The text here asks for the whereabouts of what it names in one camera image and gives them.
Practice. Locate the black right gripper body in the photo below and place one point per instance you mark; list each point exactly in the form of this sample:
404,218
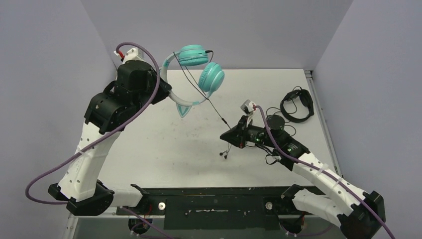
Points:
242,136

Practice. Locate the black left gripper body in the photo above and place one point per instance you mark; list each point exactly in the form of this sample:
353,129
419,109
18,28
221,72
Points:
144,96

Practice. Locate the teal cat ear headphones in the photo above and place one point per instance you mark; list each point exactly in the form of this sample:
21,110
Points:
209,81

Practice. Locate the black cable pink green plugs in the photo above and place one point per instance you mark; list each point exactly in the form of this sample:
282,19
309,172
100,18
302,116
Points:
279,154

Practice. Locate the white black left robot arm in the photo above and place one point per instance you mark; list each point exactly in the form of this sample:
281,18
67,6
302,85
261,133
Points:
105,118

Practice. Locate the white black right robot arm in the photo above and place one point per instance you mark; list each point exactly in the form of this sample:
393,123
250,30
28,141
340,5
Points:
357,213

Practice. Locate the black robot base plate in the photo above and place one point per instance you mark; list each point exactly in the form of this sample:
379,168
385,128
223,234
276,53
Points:
220,208

